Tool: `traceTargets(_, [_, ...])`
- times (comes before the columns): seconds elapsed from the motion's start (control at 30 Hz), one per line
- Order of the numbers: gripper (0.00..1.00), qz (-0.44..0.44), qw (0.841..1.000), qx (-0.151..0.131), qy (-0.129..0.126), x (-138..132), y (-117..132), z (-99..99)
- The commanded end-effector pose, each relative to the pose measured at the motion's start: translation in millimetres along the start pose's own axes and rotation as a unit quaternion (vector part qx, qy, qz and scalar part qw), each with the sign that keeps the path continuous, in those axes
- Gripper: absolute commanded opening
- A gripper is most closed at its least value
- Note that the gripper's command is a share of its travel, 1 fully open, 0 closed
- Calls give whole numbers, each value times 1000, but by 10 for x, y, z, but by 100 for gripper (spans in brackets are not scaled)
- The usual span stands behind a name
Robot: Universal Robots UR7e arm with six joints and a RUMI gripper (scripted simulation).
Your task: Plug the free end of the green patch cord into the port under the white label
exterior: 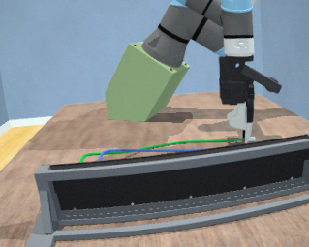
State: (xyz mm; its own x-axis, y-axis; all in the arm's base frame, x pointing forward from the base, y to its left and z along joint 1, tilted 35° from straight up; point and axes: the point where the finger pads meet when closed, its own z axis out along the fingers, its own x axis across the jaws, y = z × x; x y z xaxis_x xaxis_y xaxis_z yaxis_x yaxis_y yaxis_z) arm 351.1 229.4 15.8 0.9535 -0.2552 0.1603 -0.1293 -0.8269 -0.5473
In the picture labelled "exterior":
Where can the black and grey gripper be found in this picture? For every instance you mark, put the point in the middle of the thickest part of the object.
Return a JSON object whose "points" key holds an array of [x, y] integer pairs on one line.
{"points": [[235, 90]]}

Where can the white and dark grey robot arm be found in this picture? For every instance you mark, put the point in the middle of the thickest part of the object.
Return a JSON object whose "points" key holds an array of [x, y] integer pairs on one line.
{"points": [[202, 21]]}

